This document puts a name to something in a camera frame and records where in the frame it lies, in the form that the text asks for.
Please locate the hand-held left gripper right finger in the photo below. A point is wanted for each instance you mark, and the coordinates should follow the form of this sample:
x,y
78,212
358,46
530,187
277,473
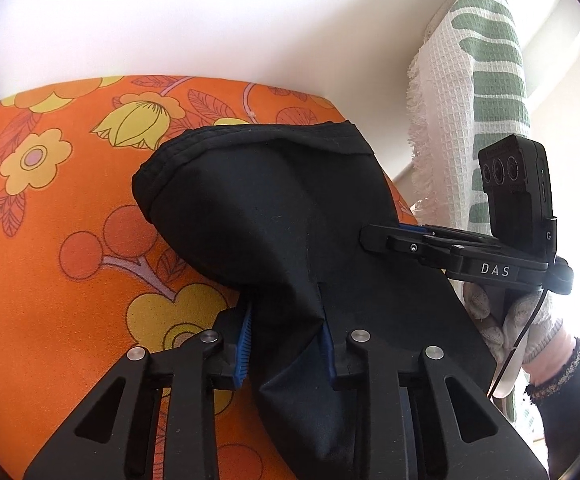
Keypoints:
x,y
329,355

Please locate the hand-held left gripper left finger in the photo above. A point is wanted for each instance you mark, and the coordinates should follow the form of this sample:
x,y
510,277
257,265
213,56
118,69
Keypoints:
x,y
244,345

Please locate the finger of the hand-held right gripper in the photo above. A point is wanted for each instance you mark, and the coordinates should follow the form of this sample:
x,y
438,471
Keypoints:
x,y
394,240

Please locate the black pants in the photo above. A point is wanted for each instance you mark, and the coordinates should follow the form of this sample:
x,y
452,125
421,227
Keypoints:
x,y
270,220

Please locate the person's right forearm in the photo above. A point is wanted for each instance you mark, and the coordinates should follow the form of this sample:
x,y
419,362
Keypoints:
x,y
569,400

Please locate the person's right hand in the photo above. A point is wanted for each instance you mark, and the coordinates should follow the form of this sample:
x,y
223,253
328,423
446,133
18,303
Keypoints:
x,y
519,320

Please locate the green white patterned blanket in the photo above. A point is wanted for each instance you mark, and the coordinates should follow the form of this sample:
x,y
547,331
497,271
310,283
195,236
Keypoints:
x,y
449,85

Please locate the orange floral bed sheet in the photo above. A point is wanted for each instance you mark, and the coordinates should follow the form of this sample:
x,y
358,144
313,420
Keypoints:
x,y
70,260

